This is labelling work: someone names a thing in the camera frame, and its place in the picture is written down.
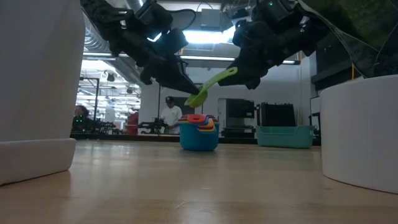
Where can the striped green leafy plant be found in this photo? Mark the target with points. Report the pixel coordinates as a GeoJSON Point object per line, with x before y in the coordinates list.
{"type": "Point", "coordinates": [357, 28]}

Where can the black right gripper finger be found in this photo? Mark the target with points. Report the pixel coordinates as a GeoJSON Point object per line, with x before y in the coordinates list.
{"type": "Point", "coordinates": [248, 76]}

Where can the yellow measuring cup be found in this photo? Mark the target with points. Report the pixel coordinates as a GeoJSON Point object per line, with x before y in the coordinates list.
{"type": "Point", "coordinates": [210, 129]}

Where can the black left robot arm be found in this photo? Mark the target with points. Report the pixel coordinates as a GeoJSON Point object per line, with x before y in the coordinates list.
{"type": "Point", "coordinates": [99, 15]}

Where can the white round plant pot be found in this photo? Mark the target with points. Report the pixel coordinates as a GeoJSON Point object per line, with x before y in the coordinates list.
{"type": "Point", "coordinates": [360, 133]}

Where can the person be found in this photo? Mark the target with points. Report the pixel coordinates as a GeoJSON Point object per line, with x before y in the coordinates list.
{"type": "Point", "coordinates": [171, 116]}
{"type": "Point", "coordinates": [81, 116]}

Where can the teal plastic basket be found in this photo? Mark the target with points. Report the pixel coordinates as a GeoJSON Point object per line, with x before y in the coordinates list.
{"type": "Point", "coordinates": [284, 137]}

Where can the blue nested measuring cups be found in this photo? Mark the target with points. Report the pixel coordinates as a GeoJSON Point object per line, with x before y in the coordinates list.
{"type": "Point", "coordinates": [199, 140]}

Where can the white hexagonal plant pot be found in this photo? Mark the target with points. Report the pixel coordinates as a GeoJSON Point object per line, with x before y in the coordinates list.
{"type": "Point", "coordinates": [37, 93]}

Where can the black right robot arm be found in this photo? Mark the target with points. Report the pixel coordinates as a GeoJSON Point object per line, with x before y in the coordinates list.
{"type": "Point", "coordinates": [304, 25]}

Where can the orange measuring cup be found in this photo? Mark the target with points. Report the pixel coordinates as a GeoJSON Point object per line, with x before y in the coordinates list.
{"type": "Point", "coordinates": [207, 125]}

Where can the lime green measuring cup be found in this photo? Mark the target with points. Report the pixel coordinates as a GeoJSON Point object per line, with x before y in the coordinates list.
{"type": "Point", "coordinates": [199, 96]}

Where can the ceiling light strip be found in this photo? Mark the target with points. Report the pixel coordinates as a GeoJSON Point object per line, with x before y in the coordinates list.
{"type": "Point", "coordinates": [208, 58]}

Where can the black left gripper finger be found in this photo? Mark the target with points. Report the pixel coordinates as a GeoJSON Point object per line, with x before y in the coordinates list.
{"type": "Point", "coordinates": [171, 74]}

